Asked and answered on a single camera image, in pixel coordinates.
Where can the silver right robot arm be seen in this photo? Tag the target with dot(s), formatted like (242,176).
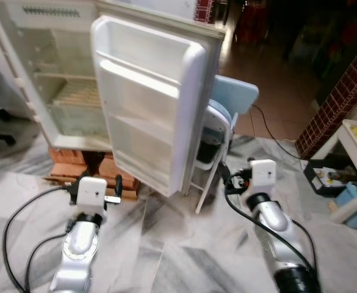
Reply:
(273,217)

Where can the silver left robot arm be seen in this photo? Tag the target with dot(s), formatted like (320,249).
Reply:
(80,244)

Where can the white fridge door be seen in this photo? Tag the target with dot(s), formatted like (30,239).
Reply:
(147,91)

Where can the white fridge cabinet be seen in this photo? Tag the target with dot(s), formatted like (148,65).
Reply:
(62,55)

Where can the red brick stack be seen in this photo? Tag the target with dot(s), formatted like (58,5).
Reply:
(65,162)

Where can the black box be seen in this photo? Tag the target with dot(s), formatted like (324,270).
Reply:
(315,177)

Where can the light blue folding chair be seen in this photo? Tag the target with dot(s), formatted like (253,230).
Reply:
(236,94)

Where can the blue plastic bin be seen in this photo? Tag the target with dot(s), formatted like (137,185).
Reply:
(349,195)

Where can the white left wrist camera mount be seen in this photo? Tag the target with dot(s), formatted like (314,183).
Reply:
(91,192)

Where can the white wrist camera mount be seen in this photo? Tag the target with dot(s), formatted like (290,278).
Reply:
(263,176)
(91,192)

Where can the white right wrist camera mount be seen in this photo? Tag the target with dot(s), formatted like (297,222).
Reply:
(263,176)

